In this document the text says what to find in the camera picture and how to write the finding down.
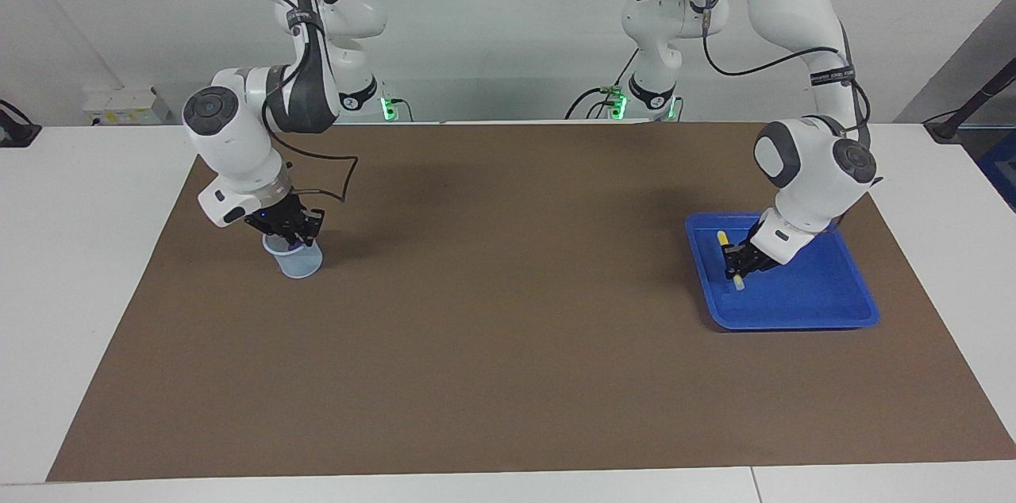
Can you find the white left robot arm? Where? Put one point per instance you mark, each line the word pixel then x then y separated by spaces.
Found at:
pixel 810 170

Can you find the blue plastic tray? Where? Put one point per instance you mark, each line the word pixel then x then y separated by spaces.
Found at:
pixel 825 297

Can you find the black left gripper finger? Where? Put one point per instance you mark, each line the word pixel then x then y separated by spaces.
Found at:
pixel 733 252
pixel 740 270

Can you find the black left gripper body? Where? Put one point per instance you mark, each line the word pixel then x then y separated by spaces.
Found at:
pixel 758 255

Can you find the blue crate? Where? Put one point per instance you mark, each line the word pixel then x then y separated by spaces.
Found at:
pixel 1000 170

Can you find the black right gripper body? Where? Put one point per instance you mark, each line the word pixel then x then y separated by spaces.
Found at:
pixel 278 216

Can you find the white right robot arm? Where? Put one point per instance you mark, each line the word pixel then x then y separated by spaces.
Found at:
pixel 238 146

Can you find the light blue mesh pen cup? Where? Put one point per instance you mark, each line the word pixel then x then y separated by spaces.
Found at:
pixel 300 265

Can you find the white socket box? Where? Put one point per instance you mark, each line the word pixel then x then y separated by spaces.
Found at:
pixel 127 102

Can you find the black table clamp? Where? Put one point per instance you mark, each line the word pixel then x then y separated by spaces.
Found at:
pixel 16 132

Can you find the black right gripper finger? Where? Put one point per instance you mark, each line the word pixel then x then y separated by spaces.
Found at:
pixel 289 238
pixel 312 224

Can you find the yellow pen with white cap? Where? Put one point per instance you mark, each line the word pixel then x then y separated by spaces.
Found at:
pixel 722 237

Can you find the black stand pole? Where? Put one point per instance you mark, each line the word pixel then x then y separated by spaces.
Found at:
pixel 980 98

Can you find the brown table mat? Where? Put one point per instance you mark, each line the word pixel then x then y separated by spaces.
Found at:
pixel 508 368

